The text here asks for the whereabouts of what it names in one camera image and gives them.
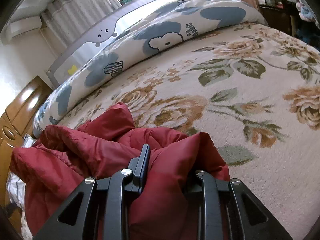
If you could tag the white wall air conditioner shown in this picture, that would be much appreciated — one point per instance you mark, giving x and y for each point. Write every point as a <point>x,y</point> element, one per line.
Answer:
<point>19,27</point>

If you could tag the red quilted puffer coat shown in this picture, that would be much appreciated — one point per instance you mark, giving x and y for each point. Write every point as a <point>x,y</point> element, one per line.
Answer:
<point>62,158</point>

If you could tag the striped white pillow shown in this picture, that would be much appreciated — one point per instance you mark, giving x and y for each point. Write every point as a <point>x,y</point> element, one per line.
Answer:
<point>16,190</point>

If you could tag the cluttered dark side shelf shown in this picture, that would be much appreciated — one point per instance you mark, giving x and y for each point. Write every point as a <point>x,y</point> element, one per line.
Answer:
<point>291,17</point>

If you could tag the floral bed blanket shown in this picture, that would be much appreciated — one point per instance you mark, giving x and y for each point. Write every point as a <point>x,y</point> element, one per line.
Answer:
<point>254,90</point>

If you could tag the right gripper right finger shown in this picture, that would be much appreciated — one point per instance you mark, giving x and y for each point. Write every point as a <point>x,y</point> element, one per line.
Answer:
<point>230,210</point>

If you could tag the grey bed guard rail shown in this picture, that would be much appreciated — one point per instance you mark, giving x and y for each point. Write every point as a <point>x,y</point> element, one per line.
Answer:
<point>98,34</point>

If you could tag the grey window curtain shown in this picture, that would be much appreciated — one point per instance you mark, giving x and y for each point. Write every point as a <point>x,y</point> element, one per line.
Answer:
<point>69,19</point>

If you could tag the wooden headboard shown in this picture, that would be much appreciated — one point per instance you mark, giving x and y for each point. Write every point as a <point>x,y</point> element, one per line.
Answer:
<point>16,121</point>

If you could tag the blue white cartoon duvet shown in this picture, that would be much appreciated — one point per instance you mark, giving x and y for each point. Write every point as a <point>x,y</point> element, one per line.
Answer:
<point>166,27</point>

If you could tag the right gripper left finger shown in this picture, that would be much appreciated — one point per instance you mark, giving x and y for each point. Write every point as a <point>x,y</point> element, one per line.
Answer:
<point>97,209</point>

